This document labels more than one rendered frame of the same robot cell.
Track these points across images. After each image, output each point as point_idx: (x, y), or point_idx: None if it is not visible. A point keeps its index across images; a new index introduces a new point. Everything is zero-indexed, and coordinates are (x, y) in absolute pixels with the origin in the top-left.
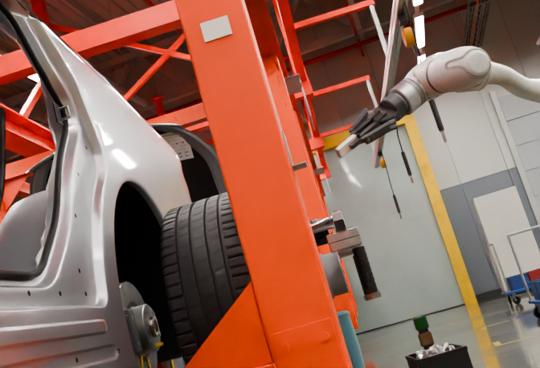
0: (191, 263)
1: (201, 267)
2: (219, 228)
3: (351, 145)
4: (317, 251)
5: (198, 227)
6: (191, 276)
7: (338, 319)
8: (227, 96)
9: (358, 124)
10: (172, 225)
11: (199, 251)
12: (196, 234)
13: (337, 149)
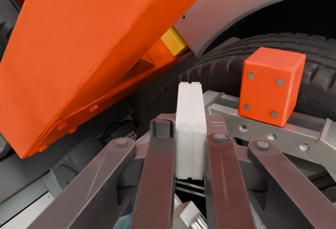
0: (235, 45)
1: (222, 51)
2: None
3: (161, 115)
4: (35, 24)
5: (283, 45)
6: (221, 49)
7: (45, 122)
8: None
9: (285, 206)
10: (316, 38)
11: (241, 46)
12: (272, 43)
13: (191, 84)
